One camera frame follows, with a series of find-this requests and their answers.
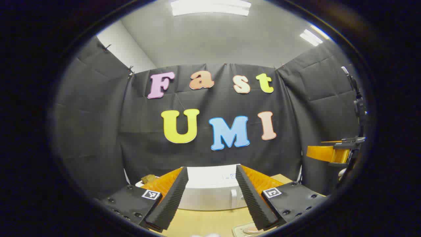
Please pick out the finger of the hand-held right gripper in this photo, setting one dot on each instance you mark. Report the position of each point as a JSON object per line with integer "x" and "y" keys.
{"x": 327, "y": 153}

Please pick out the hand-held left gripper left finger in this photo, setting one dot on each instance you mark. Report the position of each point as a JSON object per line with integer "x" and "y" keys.
{"x": 171, "y": 200}

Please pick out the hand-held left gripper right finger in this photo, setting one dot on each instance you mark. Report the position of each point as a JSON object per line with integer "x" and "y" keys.
{"x": 253, "y": 200}

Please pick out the white microwave oven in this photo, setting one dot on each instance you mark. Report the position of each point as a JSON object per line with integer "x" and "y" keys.
{"x": 210, "y": 194}

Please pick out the brown bread slice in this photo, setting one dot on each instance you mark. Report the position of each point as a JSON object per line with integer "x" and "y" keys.
{"x": 148, "y": 178}

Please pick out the pale green tray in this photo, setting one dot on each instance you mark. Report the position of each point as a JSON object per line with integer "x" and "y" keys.
{"x": 238, "y": 228}

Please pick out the black backdrop cloth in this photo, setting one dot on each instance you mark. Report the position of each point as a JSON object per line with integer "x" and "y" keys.
{"x": 131, "y": 115}

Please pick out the ceiling light panel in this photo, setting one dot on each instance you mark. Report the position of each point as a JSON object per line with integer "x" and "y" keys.
{"x": 210, "y": 7}
{"x": 311, "y": 37}

